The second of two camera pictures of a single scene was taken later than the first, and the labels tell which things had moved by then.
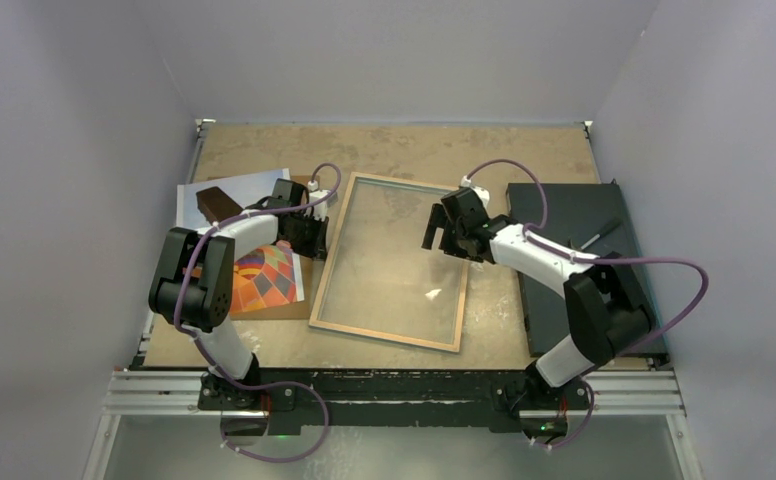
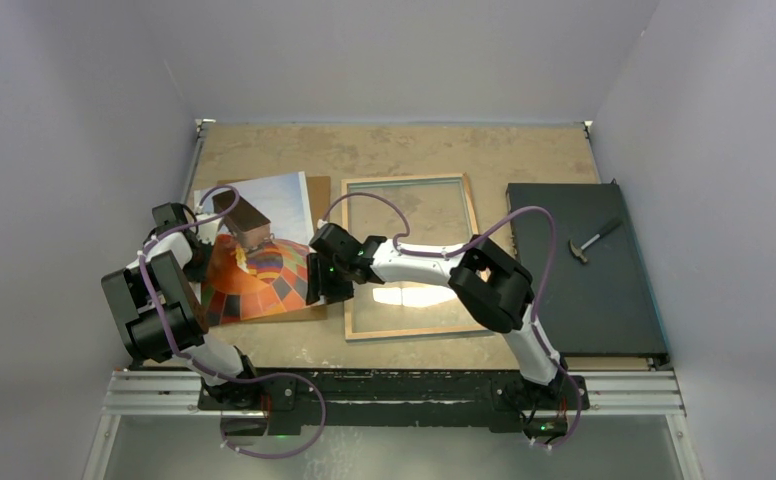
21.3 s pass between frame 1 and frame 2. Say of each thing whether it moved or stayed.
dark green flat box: stayed
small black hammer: stayed
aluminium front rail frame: stayed
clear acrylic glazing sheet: stayed
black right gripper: moved
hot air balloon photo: moved
